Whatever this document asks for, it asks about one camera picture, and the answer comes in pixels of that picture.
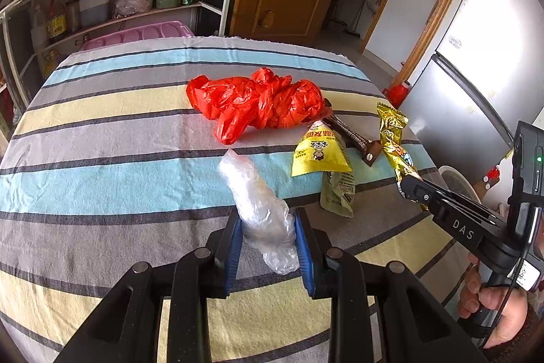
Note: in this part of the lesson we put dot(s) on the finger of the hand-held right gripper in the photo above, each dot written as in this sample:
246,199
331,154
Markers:
418,190

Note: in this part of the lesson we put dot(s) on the green small basket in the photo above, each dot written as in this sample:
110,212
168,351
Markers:
168,2

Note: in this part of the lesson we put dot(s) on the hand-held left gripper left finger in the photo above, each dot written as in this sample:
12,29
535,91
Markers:
231,252

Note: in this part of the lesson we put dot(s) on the silver refrigerator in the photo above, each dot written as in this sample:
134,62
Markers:
488,69

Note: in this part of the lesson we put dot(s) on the large wooden door frame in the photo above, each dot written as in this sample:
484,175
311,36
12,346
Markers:
442,5

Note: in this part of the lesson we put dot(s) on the pink plastic tub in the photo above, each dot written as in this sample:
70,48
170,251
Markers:
136,34

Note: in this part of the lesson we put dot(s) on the brown chocolate bar wrapper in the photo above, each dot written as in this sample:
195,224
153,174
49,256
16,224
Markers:
352,137

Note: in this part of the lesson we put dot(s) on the gold foil wrapper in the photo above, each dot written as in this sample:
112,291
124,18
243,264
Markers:
393,133

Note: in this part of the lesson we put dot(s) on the clear plastic bag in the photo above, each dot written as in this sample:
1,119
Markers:
255,197

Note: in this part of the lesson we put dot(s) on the yellow-label sauce bottle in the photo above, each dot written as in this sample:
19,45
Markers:
56,20

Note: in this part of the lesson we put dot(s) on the cardboard box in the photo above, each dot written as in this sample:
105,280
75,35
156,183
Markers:
482,189

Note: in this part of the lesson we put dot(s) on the yellow snack packet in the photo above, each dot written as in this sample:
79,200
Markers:
318,154

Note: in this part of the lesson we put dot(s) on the person's right hand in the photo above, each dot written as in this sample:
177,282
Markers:
514,316

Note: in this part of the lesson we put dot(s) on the red plastic bag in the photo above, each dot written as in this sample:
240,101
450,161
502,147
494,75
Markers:
255,99

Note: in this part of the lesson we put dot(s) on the white plastic jug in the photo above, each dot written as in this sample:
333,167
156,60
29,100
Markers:
94,5

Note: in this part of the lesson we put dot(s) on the white round trash bin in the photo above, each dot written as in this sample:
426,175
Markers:
459,180

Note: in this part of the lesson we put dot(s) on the red plastic container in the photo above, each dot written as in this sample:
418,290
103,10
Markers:
397,93

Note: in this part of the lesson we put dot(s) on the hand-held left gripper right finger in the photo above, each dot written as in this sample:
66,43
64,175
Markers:
304,252

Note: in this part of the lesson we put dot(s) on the olive green snack packet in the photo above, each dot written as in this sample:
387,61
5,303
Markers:
338,193

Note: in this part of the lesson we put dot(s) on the small red bag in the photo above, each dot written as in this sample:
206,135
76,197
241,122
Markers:
493,172

